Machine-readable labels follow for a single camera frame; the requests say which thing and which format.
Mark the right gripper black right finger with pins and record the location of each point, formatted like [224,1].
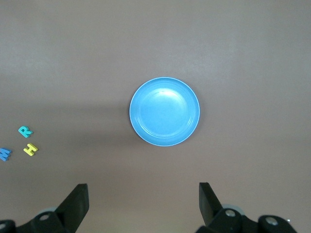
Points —
[211,211]

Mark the blue round plate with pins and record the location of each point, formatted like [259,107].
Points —
[165,114]

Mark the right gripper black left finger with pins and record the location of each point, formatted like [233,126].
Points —
[73,208]

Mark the teal foam letter R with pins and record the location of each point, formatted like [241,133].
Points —
[25,133]

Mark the brown table cover sheet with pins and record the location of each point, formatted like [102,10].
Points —
[73,60]

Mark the yellow foam capital H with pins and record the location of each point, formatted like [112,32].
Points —
[30,149]

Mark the blue foam capital M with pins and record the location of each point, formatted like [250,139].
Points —
[5,155]

